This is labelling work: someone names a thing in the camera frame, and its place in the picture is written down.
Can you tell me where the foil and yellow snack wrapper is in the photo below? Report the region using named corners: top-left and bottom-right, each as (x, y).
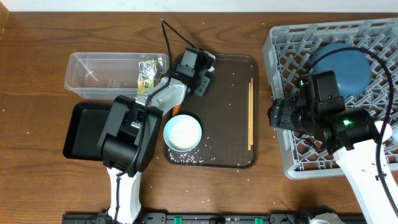
top-left (137, 60), bottom-right (158, 96)

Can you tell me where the blue plate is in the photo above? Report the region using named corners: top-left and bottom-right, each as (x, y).
top-left (313, 50), bottom-right (371, 99)

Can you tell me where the pink cup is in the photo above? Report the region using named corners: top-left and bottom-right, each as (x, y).
top-left (374, 120), bottom-right (393, 147)

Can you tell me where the blue cup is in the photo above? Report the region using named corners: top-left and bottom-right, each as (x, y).
top-left (391, 122), bottom-right (398, 142)

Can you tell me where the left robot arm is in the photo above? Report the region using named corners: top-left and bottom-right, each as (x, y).
top-left (98, 48), bottom-right (216, 223)

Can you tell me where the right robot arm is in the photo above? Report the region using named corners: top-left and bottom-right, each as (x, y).
top-left (267, 70), bottom-right (397, 223)

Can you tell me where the grey dishwasher rack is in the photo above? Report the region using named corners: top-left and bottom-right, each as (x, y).
top-left (262, 18), bottom-right (397, 179)

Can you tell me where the orange carrot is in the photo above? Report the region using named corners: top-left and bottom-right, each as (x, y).
top-left (172, 105), bottom-right (181, 116)

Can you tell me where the brown serving tray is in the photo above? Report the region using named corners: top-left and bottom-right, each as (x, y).
top-left (164, 54), bottom-right (259, 169)

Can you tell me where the wooden chopstick left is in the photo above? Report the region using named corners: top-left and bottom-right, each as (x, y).
top-left (248, 82), bottom-right (251, 151)

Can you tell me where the wooden chopstick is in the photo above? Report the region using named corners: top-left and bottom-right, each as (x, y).
top-left (248, 82), bottom-right (251, 151)
top-left (250, 78), bottom-right (254, 146)

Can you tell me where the wooden chopstick right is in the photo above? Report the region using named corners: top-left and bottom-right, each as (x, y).
top-left (250, 78), bottom-right (254, 146)

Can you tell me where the light blue rice bowl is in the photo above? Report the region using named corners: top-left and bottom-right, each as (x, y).
top-left (163, 114), bottom-right (202, 152)

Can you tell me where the clear plastic bin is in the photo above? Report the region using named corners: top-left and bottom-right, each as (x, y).
top-left (65, 52), bottom-right (169, 100)

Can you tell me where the black plastic tray bin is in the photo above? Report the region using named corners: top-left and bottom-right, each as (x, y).
top-left (62, 102), bottom-right (156, 161)

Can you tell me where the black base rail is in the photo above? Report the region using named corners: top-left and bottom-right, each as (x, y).
top-left (61, 205), bottom-right (368, 224)

